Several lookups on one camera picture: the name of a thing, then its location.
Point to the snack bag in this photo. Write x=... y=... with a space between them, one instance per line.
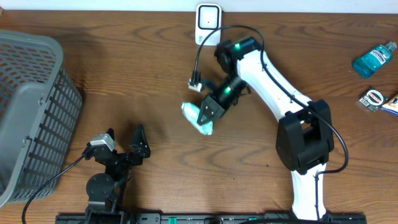
x=391 y=106

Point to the light blue wipes pack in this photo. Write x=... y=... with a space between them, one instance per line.
x=191 y=113

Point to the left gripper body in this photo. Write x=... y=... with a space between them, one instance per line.
x=125 y=160

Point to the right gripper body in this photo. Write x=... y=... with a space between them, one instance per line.
x=228 y=90

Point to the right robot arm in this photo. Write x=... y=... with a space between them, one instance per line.
x=304 y=137

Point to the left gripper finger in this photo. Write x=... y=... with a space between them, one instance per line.
x=109 y=135
x=139 y=142

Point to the green ointment tin box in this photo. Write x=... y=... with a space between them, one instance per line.
x=373 y=99

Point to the white barcode scanner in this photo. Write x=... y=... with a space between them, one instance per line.
x=208 y=18

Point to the grey plastic basket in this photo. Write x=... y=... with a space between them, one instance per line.
x=40 y=109

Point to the teal mouthwash bottle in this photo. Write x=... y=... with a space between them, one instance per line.
x=368 y=64

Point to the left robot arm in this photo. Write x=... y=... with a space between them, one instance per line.
x=106 y=190

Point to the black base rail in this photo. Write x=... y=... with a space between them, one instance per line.
x=156 y=218

